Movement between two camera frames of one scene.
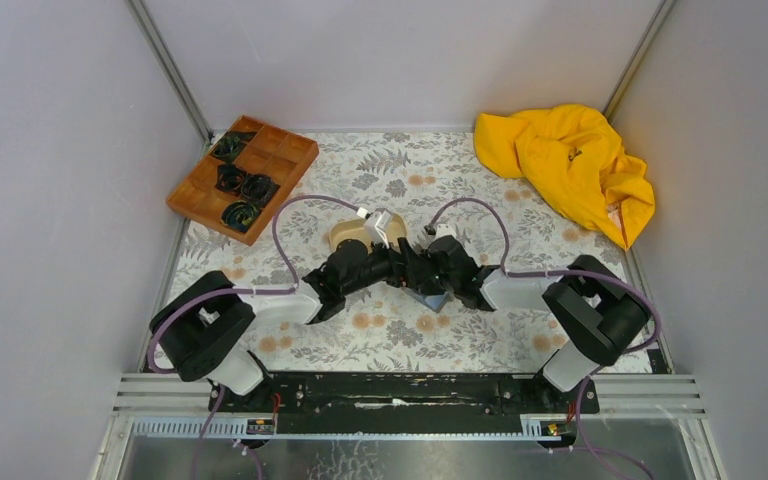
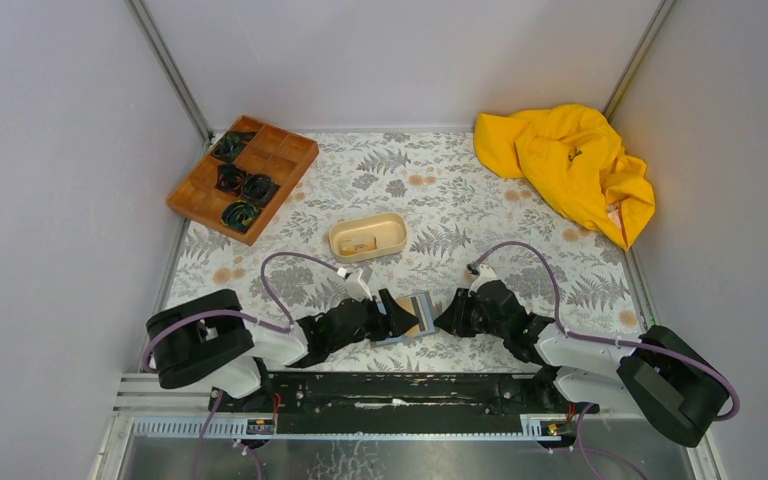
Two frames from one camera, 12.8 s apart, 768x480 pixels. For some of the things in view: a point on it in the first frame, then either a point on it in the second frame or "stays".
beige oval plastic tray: [356, 229] stays
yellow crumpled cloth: [572, 153] stays
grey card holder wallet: [434, 301] -> [419, 306]
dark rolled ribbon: [230, 145] stays
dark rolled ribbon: [239, 215] stays
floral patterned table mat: [408, 184] stays
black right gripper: [437, 263] -> [471, 312]
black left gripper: [396, 259] -> [371, 317]
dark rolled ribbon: [230, 178] stays
